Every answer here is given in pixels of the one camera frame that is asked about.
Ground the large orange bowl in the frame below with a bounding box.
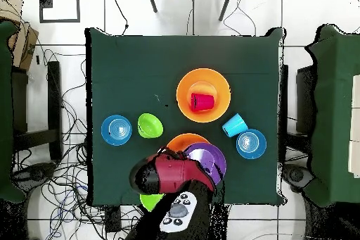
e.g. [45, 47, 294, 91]
[176, 68, 232, 123]
[166, 133, 210, 153]

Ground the red cup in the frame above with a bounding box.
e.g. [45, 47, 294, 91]
[190, 92, 216, 113]

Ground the small green bowl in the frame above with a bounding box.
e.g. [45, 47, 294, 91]
[137, 113, 165, 139]

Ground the purple bowl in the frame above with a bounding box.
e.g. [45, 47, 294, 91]
[184, 141, 228, 186]

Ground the blue cup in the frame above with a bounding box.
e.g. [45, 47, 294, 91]
[221, 112, 249, 139]

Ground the large green bowl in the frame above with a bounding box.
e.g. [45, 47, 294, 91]
[139, 193, 165, 213]

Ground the white box stack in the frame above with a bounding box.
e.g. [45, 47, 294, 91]
[347, 74, 360, 179]

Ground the dark green table cloth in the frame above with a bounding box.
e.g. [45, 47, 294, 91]
[85, 27, 286, 207]

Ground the blue bowl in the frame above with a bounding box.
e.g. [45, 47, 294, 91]
[101, 114, 133, 147]
[236, 128, 267, 160]

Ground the black power strip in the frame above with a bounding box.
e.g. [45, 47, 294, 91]
[104, 205, 122, 233]

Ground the black tripod leg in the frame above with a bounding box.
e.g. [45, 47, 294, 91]
[145, 0, 159, 13]
[218, 0, 235, 22]

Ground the dark green covered table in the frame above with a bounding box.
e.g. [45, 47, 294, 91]
[304, 24, 360, 208]
[0, 20, 27, 204]

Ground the cardboard box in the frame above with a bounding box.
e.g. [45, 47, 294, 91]
[0, 0, 39, 72]

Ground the black cable with connector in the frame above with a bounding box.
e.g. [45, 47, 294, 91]
[110, 0, 129, 36]

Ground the black metal stand frame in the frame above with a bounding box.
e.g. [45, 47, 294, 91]
[11, 61, 64, 162]

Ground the black pedestal foot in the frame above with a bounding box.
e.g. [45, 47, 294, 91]
[282, 163, 314, 189]
[12, 162, 58, 193]

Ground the black floor frame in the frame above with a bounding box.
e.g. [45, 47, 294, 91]
[38, 0, 82, 24]

